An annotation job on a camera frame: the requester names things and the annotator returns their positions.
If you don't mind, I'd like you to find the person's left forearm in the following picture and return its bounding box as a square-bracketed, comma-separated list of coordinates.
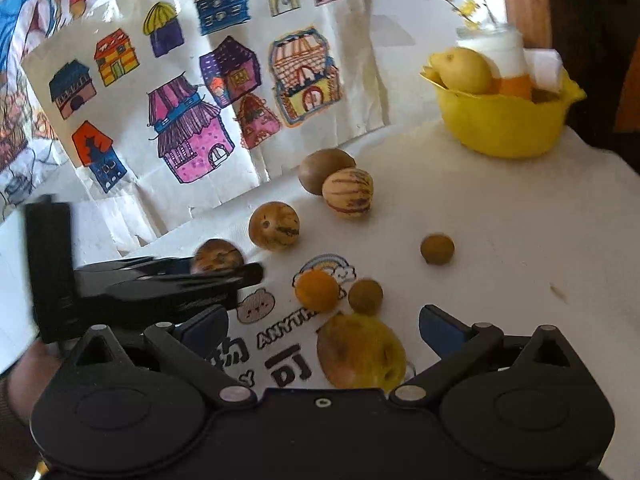
[0, 375, 41, 480]

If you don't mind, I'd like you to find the yellow flower sprig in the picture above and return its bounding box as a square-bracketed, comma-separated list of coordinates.
[442, 0, 501, 31]

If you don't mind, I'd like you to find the orange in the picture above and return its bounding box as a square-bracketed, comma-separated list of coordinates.
[499, 74, 532, 100]

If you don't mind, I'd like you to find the small brown longan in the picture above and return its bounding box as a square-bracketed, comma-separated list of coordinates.
[420, 233, 456, 265]
[348, 279, 384, 316]

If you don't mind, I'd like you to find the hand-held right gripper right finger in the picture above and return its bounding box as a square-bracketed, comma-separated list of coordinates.
[389, 304, 574, 408]

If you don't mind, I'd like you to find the yellow pear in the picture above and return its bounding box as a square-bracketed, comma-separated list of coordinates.
[438, 47, 494, 95]

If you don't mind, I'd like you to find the dark brown round fruit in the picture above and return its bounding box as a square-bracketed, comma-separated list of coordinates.
[191, 239, 246, 276]

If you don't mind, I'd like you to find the colourful houses drawing poster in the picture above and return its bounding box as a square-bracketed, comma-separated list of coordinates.
[21, 0, 392, 241]

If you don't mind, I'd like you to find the small orange fruit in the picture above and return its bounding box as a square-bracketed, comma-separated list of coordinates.
[294, 270, 341, 312]

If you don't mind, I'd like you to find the white glass jar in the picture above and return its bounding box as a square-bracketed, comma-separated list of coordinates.
[456, 24, 531, 79]

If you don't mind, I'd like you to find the large yellow-brown mango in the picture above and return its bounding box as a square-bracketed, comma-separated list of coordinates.
[317, 314, 407, 392]

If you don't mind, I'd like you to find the yellow plastic bowl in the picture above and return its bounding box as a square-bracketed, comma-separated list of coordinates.
[420, 47, 587, 157]

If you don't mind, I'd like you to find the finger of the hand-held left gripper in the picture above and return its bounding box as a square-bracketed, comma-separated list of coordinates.
[75, 261, 265, 329]
[75, 257, 194, 287]

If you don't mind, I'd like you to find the orange-brown pepino melon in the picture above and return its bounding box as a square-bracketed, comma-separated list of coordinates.
[248, 201, 301, 252]

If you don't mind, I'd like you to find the person's left hand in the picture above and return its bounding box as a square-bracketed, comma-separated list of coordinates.
[7, 341, 71, 423]

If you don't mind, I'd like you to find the white printed tablecloth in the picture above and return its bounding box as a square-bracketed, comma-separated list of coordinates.
[0, 122, 640, 480]

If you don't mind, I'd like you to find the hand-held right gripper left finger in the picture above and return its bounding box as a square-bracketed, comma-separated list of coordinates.
[74, 304, 257, 408]

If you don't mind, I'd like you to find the dark wooden furniture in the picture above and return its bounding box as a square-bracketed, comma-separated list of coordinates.
[544, 0, 640, 173]

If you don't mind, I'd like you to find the purple striped pepino melon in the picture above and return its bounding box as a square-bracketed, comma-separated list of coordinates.
[321, 167, 374, 218]

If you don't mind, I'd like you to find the brown kiwi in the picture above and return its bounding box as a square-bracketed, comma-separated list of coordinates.
[298, 148, 357, 196]

